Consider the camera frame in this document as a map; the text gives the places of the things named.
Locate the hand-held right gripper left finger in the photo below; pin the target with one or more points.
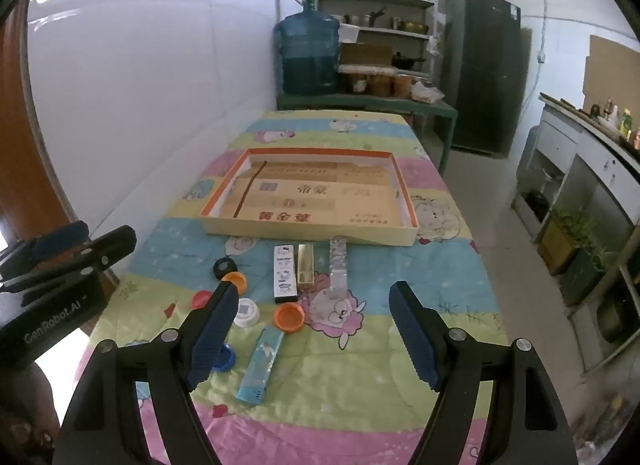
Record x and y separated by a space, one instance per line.
215 340

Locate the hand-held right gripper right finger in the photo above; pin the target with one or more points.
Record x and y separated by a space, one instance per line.
415 340

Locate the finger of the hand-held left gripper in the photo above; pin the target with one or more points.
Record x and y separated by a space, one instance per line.
55 242
110 245

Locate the blue bottle cap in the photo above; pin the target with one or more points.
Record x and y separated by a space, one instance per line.
226 359

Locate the red bottle cap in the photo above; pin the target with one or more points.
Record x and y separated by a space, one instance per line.
201 300

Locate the white bottle cap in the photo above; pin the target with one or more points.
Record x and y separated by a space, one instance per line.
246 311

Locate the teal slim box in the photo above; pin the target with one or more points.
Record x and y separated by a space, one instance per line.
260 365

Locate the orange bottle cap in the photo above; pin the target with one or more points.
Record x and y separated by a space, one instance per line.
289 317
238 282

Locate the black bottle cap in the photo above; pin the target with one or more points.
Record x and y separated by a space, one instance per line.
223 267

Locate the white and black long box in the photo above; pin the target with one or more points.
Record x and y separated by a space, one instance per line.
285 272

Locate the clear plastic box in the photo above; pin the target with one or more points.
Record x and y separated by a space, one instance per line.
338 265

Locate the gold rectangular box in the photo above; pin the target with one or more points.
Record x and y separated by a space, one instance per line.
305 265

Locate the orange-rimmed cardboard box tray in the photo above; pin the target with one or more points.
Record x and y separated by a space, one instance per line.
300 205

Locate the person's left forearm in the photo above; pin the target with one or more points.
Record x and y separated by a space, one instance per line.
25 410

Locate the brown wooden door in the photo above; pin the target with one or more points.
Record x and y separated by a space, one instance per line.
30 170

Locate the plant in yellow pot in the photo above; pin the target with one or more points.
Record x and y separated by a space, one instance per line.
557 242

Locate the plant in dark pot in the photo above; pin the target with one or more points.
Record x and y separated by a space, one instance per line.
582 277

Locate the black cooking pot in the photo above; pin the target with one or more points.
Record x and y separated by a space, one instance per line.
536 204

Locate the dark metal pot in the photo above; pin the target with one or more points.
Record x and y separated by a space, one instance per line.
614 320

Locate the grey gas cylinder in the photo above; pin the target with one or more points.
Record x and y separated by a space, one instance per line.
531 152

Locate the green metal bench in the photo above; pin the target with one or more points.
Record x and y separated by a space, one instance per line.
360 102

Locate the crumpled plastic bag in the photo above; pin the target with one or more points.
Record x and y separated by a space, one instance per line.
427 92

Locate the amber food jar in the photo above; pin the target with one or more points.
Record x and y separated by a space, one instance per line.
403 86
381 86
357 85

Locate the grey kitchen counter cabinet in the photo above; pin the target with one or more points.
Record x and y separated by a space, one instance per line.
595 160

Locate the blue water jug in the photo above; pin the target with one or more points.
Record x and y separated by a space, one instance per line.
307 50

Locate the dark green refrigerator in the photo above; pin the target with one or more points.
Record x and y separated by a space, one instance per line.
480 70

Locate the black frying pan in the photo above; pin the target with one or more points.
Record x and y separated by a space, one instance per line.
407 61

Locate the brown cardboard box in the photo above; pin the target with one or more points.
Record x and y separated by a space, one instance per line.
365 53

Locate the dark condiment bottle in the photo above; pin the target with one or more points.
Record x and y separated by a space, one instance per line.
595 111

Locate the red condiment bottle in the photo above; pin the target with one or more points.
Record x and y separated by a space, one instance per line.
636 138

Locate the white condiment bottle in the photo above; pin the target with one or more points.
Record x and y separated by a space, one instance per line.
615 116

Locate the yellow-green condiment bottle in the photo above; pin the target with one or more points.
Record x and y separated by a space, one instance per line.
626 124

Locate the brass bowl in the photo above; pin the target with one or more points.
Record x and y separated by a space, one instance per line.
414 27

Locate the white plastic container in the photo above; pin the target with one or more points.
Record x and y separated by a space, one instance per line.
349 34

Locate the cardboard sheet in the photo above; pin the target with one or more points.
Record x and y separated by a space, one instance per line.
612 72

